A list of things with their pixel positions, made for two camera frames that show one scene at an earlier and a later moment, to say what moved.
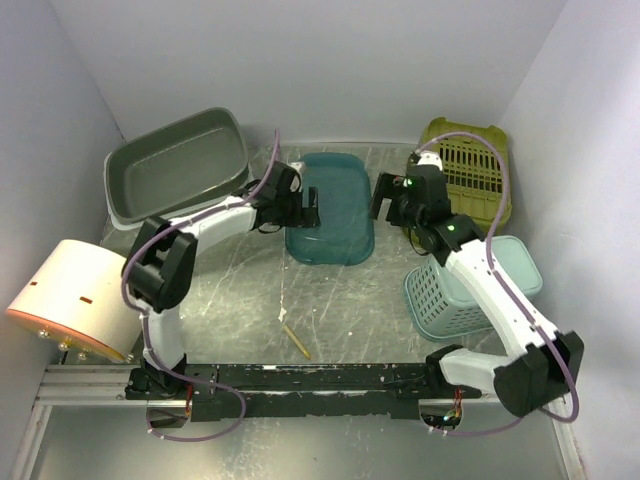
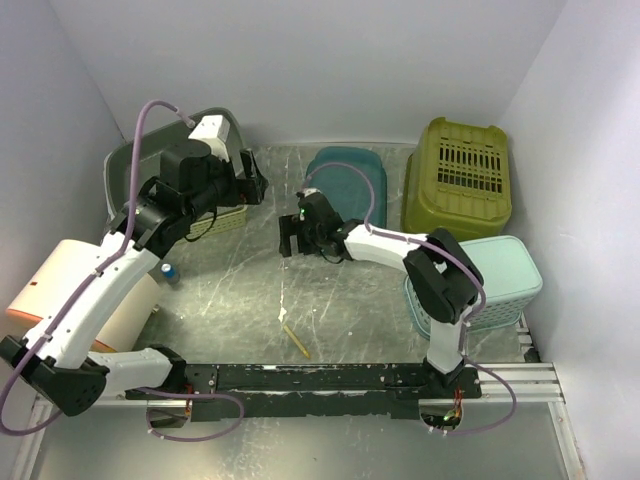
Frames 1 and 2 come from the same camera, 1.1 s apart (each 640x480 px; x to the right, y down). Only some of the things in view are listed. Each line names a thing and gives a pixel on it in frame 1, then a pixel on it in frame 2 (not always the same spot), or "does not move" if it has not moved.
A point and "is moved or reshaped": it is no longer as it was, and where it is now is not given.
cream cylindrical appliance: x=75 y=298 does not move
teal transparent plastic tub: x=346 y=232 is moved or reshaped
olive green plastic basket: x=476 y=157 does not move
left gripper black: x=306 y=218 -> x=250 y=190
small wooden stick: x=296 y=340 does not move
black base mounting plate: x=364 y=391 does not move
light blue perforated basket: x=437 y=306 does not move
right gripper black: x=391 y=186 -> x=289 y=225
